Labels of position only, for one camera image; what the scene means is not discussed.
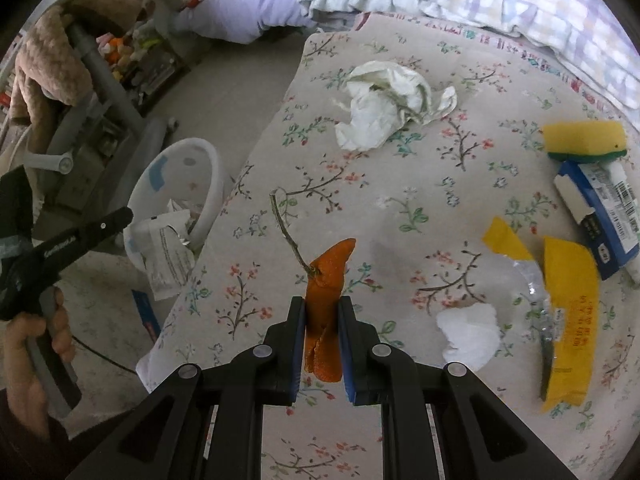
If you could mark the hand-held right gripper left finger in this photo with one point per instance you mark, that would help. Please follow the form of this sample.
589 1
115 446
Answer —
298 345

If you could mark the brown teddy bear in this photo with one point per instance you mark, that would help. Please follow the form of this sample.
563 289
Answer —
110 5

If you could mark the blue cardboard box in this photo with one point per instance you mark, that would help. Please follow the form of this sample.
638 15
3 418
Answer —
610 225

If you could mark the white crumpled tissue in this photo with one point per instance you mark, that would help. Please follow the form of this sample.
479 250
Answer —
470 335

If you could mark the grey chair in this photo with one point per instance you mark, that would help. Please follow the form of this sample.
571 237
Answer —
115 105

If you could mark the brown fleece blanket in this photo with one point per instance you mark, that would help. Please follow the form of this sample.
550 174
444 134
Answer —
50 60

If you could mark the shelf of toys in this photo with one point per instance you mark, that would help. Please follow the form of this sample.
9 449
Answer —
145 60

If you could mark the white plastic waste bin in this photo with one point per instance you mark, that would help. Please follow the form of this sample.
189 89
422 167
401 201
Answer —
200 170

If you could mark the lavender pillow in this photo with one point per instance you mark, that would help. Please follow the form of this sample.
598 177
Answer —
250 5

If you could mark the plaid duvet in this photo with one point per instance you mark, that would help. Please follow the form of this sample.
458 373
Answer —
500 0

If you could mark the yellow sponge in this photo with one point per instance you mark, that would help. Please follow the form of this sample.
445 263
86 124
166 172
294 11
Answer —
582 135

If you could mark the yellow plastic wrapper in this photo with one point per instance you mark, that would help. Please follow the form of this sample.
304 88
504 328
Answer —
570 320

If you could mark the torn white paper leaflet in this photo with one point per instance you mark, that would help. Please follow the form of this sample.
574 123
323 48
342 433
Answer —
167 260

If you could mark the person's left hand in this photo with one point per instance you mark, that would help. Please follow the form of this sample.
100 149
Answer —
22 370

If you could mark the orange peel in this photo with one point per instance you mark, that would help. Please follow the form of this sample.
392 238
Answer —
327 290

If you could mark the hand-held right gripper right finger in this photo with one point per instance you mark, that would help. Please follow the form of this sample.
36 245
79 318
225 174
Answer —
347 350

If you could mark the crumpled white paper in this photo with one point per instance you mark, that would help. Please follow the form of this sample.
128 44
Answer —
380 110

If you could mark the person's left forearm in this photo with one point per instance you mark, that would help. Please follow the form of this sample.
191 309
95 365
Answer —
30 460

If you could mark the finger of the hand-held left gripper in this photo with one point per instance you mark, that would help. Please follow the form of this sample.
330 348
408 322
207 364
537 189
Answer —
90 237

